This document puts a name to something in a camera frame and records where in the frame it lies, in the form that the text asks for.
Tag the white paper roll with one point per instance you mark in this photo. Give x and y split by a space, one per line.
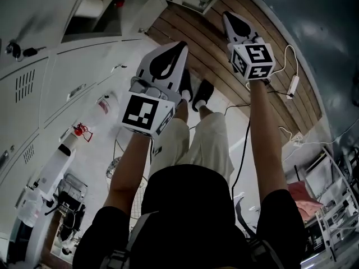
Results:
88 7

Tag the white metal shelf rack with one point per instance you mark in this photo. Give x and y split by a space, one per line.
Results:
333 206

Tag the white plug adapter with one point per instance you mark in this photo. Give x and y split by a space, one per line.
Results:
297 143

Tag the floral seat cushion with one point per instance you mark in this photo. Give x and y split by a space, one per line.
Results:
112 168

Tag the clear plastic bottle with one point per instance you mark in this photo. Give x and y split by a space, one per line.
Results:
29 206

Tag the beige box appliance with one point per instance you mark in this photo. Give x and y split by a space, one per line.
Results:
66 150

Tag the clear water jug red label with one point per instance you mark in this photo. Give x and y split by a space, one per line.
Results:
106 105

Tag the white tall box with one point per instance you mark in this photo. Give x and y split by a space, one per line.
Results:
56 175

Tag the person's right shin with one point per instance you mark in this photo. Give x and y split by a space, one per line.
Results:
205 112

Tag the person's shin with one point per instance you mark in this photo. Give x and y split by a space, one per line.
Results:
205 112
182 111

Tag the brown wooden platform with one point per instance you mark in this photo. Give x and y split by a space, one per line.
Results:
213 38

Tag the person's left forearm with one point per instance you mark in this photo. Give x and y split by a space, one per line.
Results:
126 172

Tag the person's black shirt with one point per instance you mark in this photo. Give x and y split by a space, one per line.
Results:
112 226

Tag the black shoe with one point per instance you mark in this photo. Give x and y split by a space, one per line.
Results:
185 83
203 94

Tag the person's left shin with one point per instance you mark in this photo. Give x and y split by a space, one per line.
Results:
182 111

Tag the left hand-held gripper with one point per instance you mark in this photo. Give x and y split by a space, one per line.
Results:
140 112

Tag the white power strip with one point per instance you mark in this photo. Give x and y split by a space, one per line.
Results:
293 87

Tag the white metal locker cabinet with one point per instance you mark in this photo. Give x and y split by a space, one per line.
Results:
42 94

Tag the person's beige trousers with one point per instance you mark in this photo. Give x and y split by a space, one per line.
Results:
207 144

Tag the pink cloth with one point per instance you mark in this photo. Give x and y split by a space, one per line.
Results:
303 197

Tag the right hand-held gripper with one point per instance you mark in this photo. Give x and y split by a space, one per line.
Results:
256 56

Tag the small red item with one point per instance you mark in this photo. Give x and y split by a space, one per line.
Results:
119 3

